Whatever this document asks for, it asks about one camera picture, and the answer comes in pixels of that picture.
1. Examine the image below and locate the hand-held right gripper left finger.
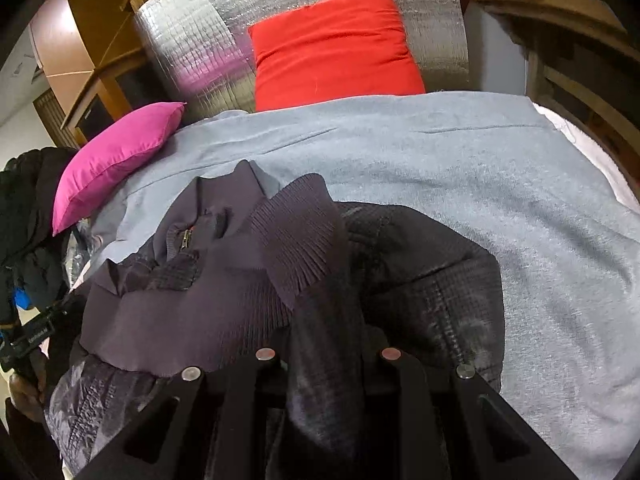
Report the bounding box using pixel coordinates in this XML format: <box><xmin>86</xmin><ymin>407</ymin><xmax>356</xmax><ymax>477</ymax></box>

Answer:
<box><xmin>89</xmin><ymin>346</ymin><xmax>290</xmax><ymax>480</ymax></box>

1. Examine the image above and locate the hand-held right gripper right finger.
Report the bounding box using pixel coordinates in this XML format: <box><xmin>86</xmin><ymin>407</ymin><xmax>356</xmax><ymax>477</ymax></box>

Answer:
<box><xmin>364</xmin><ymin>346</ymin><xmax>583</xmax><ymax>480</ymax></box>

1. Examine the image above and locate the navy quilted jacket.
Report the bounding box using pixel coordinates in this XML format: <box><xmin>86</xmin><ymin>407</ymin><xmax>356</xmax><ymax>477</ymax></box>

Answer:
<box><xmin>42</xmin><ymin>160</ymin><xmax>506</xmax><ymax>480</ymax></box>

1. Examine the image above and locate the person's left hand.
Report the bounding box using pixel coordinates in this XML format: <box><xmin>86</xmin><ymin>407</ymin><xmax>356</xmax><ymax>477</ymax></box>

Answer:
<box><xmin>7</xmin><ymin>347</ymin><xmax>49</xmax><ymax>423</ymax></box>

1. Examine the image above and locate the clear plastic bag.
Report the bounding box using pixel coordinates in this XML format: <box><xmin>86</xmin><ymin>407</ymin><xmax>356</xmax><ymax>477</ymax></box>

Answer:
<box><xmin>62</xmin><ymin>220</ymin><xmax>106</xmax><ymax>291</ymax></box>

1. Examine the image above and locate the black puffer jacket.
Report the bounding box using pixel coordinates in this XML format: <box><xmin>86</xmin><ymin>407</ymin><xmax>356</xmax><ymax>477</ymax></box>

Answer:
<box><xmin>0</xmin><ymin>147</ymin><xmax>81</xmax><ymax>311</ymax></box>

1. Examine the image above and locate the pink pillow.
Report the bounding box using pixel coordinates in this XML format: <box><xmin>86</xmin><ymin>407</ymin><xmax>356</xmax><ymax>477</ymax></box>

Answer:
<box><xmin>51</xmin><ymin>101</ymin><xmax>187</xmax><ymax>237</ymax></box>

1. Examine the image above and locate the wooden slatted door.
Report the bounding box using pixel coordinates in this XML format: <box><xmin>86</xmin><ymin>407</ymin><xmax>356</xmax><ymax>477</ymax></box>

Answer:
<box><xmin>32</xmin><ymin>87</ymin><xmax>81</xmax><ymax>148</ymax></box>

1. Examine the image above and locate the grey blanket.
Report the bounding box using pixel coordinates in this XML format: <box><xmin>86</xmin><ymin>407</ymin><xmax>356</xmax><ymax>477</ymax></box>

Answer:
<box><xmin>65</xmin><ymin>90</ymin><xmax>640</xmax><ymax>480</ymax></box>

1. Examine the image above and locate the white sheet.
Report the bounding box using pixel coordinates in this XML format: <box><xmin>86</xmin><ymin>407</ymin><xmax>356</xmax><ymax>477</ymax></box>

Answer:
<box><xmin>530</xmin><ymin>102</ymin><xmax>640</xmax><ymax>211</ymax></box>

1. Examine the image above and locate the silver foil panel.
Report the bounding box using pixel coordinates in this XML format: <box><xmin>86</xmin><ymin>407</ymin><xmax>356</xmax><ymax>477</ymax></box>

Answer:
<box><xmin>132</xmin><ymin>0</ymin><xmax>471</xmax><ymax>123</ymax></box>

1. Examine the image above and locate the red pillow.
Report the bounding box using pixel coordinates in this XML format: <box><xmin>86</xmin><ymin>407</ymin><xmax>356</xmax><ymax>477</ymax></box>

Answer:
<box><xmin>248</xmin><ymin>0</ymin><xmax>427</xmax><ymax>112</ymax></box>

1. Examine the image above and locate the wooden table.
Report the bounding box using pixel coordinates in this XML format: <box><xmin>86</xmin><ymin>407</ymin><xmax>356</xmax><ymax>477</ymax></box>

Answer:
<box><xmin>470</xmin><ymin>0</ymin><xmax>640</xmax><ymax>161</ymax></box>

